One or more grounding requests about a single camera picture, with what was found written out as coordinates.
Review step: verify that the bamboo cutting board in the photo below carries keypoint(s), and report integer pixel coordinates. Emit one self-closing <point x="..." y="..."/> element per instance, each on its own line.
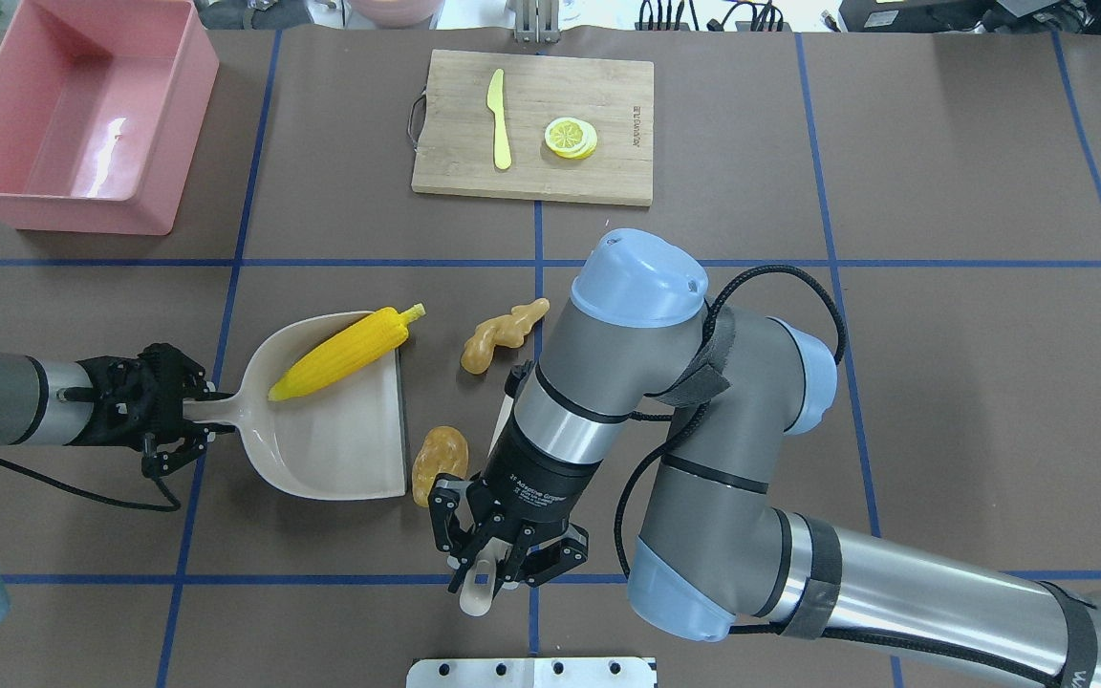
<point x="454" y="149"/>

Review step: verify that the yellow lemon slices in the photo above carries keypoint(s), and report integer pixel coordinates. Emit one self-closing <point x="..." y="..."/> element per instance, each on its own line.
<point x="571" y="138"/>

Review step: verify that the pink plastic bin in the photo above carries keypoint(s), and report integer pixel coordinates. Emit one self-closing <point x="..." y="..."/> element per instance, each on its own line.
<point x="101" y="107"/>

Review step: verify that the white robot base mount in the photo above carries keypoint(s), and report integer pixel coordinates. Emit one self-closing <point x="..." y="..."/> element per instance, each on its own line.
<point x="604" y="671"/>

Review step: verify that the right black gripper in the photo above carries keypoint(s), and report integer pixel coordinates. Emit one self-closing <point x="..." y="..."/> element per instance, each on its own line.
<point x="539" y="473"/>

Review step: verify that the yellow toy corn cob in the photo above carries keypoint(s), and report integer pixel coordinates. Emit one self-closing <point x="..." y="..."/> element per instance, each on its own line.
<point x="346" y="352"/>

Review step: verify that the brown toy potato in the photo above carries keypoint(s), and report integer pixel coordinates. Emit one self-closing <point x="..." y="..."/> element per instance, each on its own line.
<point x="444" y="451"/>

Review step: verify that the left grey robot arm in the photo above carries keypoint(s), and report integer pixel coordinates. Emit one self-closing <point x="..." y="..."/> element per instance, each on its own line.
<point x="38" y="407"/>

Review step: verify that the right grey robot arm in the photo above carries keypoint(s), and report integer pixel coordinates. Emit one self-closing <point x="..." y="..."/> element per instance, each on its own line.
<point x="743" y="371"/>

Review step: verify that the tan toy ginger root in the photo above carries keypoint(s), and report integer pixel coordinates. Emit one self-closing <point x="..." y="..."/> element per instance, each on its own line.
<point x="508" y="331"/>

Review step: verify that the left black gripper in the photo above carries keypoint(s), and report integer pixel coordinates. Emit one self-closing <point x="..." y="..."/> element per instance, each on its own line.
<point x="171" y="449"/>

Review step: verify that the yellow plastic knife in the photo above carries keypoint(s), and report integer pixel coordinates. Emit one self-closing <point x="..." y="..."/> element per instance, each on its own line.
<point x="496" y="104"/>

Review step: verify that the beige plastic dustpan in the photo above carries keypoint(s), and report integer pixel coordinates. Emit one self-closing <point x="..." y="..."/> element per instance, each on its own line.
<point x="345" y="442"/>

